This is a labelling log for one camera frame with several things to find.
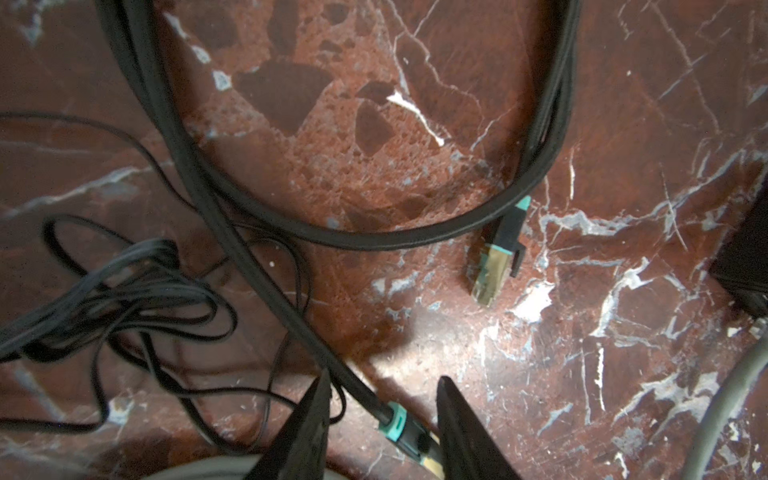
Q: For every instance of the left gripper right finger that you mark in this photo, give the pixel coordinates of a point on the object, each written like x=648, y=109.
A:
x=469, y=452

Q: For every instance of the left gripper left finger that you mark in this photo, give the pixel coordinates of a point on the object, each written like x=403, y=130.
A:
x=299, y=450

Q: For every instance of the small black network switch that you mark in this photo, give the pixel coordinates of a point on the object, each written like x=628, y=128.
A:
x=740, y=266

